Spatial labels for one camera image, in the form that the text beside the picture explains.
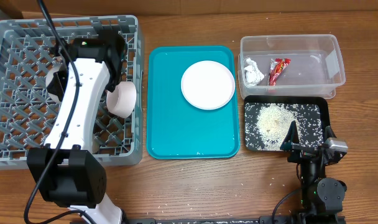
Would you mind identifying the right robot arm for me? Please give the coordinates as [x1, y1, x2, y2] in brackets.
[272, 121, 348, 223]

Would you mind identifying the clear white wrapper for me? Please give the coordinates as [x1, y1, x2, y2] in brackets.
[244, 58, 265, 86]

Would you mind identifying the small pink-white plate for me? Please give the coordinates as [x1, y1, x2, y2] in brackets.
[106, 82, 137, 118]

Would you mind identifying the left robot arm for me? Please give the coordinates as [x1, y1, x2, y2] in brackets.
[27, 35, 127, 223]

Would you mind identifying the white cup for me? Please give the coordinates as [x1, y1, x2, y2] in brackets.
[91, 136, 99, 154]

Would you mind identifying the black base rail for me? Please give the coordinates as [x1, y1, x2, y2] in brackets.
[70, 215, 346, 224]

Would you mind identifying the clear plastic bin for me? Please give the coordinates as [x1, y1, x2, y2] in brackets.
[237, 34, 346, 99]

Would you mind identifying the teal serving tray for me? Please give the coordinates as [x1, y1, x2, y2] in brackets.
[146, 45, 240, 159]

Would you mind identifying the grey dish rack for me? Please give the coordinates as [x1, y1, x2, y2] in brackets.
[0, 15, 144, 170]

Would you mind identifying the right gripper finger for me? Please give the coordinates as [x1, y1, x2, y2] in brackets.
[280, 121, 301, 152]
[324, 126, 336, 139]

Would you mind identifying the grey bowl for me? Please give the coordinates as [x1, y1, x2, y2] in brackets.
[45, 65, 68, 104]

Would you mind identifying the black tray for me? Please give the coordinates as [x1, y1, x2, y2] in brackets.
[244, 95, 330, 143]

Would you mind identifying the red snack wrapper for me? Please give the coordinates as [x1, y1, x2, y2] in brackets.
[268, 58, 291, 86]

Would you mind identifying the large white plate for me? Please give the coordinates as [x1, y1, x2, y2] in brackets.
[180, 60, 236, 110]

